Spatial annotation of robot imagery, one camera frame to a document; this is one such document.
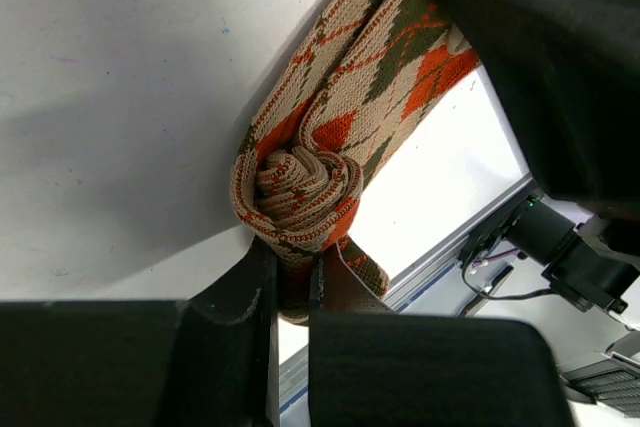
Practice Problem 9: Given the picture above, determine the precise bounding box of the aluminium mounting rail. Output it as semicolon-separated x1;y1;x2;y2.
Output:
279;175;533;426

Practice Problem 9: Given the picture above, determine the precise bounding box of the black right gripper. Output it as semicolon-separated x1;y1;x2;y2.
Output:
509;197;639;314

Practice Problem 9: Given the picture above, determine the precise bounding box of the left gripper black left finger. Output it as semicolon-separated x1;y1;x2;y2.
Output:
1;241;279;426

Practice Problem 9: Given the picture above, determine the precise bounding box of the beige orange argyle sock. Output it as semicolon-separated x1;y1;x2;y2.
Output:
230;0;479;325

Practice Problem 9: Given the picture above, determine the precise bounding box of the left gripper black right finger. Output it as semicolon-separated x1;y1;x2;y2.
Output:
308;251;573;426

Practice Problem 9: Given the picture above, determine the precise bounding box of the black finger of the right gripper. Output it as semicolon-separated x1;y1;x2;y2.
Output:
438;0;639;212

